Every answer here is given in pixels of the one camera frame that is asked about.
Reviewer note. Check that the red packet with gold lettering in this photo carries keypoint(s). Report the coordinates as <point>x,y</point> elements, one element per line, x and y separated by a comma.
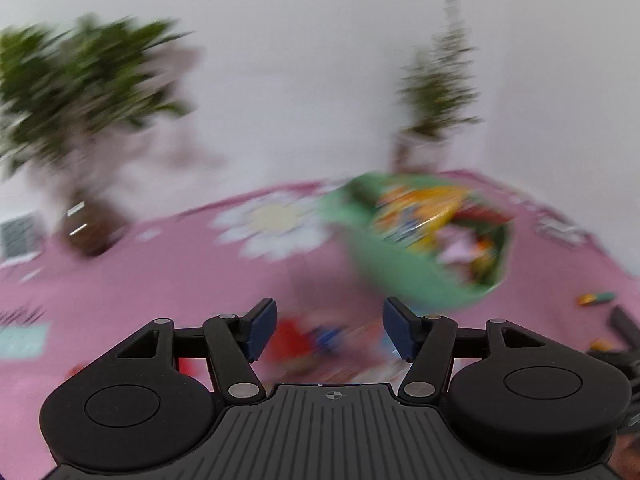
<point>482,212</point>

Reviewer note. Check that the leafy plant in glass vase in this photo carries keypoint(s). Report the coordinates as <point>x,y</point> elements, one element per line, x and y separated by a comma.
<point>85,85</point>

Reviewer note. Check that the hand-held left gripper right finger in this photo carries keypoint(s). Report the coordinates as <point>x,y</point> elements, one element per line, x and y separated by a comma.
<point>397,327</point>

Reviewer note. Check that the thin plant in white pot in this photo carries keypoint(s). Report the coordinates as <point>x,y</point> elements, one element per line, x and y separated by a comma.
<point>440,85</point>

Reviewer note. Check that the small white card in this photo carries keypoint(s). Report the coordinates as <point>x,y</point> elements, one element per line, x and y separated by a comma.
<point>30,274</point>

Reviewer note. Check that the yellow snack packet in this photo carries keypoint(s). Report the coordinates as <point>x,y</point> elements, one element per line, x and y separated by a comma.
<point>420,210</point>

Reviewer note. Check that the green plastic bowl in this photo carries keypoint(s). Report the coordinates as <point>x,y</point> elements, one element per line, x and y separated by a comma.
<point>400,270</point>

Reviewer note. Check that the small yellow green toy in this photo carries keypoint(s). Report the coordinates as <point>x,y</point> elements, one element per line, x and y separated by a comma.
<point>597,298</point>

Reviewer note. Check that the pink printed tablecloth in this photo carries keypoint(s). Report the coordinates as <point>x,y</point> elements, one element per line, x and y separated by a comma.
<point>175,280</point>

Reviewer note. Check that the white digital clock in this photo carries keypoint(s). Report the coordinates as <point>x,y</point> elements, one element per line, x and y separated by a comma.
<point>17,237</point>

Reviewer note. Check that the black flat box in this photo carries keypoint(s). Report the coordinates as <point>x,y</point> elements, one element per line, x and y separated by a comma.
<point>625,325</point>

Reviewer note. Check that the teal pen with gold cap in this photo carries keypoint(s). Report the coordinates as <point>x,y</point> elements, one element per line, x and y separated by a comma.
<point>600,345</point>

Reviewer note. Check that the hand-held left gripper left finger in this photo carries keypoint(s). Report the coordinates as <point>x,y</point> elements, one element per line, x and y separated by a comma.
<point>262,327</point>

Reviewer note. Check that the pink peach snack packet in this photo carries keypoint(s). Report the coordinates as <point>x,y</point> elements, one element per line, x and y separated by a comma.
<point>457,250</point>

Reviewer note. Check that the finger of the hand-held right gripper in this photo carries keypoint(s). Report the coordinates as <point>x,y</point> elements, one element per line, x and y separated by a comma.
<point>622,364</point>

